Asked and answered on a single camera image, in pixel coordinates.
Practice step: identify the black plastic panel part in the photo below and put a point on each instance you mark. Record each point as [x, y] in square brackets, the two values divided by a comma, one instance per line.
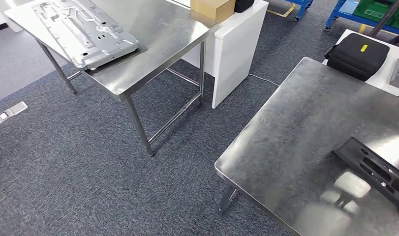
[349, 153]

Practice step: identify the stainless steel workbench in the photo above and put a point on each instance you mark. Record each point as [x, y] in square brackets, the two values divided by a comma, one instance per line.
[284, 169]

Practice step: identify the white desk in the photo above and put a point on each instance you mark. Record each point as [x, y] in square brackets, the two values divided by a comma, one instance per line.
[236, 53]
[383, 79]

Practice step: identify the stainless steel table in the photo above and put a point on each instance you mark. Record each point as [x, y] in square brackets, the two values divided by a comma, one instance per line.
[163, 31]

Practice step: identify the brown cardboard box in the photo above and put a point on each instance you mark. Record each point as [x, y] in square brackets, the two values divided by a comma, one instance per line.
[214, 7]

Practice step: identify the small black pouch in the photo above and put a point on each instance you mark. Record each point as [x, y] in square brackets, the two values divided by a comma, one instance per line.
[243, 5]

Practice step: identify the stamped silver metal panel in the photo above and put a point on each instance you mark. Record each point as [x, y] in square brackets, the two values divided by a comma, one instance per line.
[86, 34]

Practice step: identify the blue wheeled rack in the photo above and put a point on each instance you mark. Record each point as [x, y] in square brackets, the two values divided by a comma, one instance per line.
[344, 9]
[302, 6]

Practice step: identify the black case with yellow label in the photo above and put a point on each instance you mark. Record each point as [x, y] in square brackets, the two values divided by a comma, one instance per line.
[357, 58]

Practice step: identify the silver floor socket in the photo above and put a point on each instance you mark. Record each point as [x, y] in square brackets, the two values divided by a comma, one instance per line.
[11, 111]

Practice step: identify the green board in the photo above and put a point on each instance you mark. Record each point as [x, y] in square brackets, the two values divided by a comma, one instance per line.
[375, 9]

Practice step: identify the dark metal pole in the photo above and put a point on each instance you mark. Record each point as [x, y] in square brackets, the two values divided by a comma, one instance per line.
[385, 18]

